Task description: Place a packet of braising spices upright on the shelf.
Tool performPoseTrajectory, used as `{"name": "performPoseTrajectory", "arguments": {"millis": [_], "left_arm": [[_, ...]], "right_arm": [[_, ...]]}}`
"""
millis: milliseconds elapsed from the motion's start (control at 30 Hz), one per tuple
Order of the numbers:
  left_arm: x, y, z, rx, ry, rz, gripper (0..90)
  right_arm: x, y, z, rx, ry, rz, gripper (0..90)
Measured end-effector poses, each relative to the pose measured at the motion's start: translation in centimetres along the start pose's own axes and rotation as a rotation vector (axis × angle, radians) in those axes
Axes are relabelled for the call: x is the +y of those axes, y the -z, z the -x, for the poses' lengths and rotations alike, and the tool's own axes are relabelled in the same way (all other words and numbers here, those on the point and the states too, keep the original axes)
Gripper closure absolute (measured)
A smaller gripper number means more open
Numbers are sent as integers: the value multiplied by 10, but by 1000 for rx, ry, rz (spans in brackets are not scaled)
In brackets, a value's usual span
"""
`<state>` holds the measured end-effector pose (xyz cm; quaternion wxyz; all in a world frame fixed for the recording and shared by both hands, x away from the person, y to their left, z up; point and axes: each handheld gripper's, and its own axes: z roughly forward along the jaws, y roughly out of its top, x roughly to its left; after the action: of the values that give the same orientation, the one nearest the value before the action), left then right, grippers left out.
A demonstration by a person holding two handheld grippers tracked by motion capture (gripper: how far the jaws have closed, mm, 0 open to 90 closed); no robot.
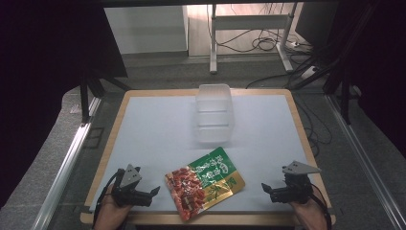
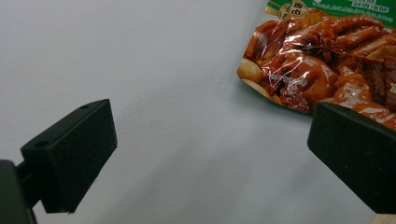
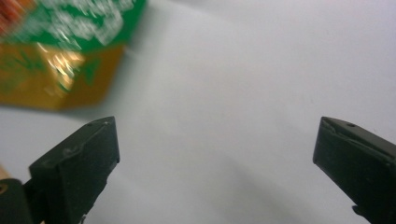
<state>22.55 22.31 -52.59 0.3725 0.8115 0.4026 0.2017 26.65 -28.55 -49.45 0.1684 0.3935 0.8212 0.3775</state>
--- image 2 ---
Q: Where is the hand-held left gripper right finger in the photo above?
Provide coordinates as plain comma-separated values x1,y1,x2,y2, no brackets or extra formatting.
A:
306,101,396,215

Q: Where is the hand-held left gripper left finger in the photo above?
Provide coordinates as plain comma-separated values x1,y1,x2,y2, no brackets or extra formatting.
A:
20,98,119,215

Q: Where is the braised food snack packet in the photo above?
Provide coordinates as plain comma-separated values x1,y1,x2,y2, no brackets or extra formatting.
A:
236,0,396,131

